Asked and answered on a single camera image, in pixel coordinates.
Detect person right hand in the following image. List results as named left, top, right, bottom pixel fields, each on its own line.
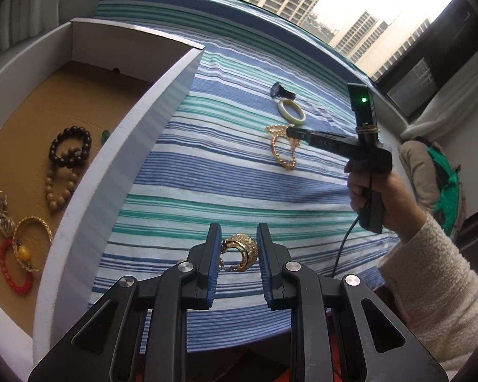
left=344, top=160, right=426, bottom=243

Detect silver gold chain jewelry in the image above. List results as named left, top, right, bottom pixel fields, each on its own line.
left=0, top=191, right=16, bottom=238

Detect gold pave earrings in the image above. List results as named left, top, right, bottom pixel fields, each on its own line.
left=219, top=234, right=259, bottom=272

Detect gold bangle bracelet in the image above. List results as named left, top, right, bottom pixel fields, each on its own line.
left=11, top=216, right=53, bottom=273

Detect cream fleece sleeve forearm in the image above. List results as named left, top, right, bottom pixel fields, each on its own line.
left=379, top=216, right=478, bottom=378

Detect dark wooden bead bracelet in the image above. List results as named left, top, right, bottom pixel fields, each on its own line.
left=48, top=125, right=93, bottom=169

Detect white curtain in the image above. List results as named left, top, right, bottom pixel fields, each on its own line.
left=0, top=0, right=59, bottom=51
left=400, top=51, right=478, bottom=141

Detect light wooden bead bracelet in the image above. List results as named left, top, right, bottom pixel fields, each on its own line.
left=44, top=164, right=81, bottom=212

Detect green cloth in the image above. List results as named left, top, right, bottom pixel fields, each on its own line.
left=427, top=147, right=460, bottom=237

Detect left white curtain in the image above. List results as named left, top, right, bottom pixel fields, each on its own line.
left=0, top=0, right=59, bottom=51

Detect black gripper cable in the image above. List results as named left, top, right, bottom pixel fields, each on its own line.
left=330, top=174, right=374, bottom=280

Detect pale jade bangle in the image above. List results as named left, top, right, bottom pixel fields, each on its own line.
left=277, top=98, right=307, bottom=126

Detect gold bead necklace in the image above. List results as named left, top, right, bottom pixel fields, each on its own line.
left=265, top=123, right=304, bottom=171

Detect striped blue green bedsheet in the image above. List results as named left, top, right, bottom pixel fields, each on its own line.
left=88, top=0, right=403, bottom=353

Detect right white curtain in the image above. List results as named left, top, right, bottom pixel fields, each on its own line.
left=400, top=51, right=478, bottom=141

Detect beige pillow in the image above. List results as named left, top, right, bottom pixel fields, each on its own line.
left=398, top=141, right=440, bottom=213

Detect white cardboard box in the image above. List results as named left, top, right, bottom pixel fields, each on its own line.
left=0, top=18, right=205, bottom=381

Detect red bead bracelet amber charm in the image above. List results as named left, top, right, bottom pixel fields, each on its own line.
left=0, top=237, right=35, bottom=296

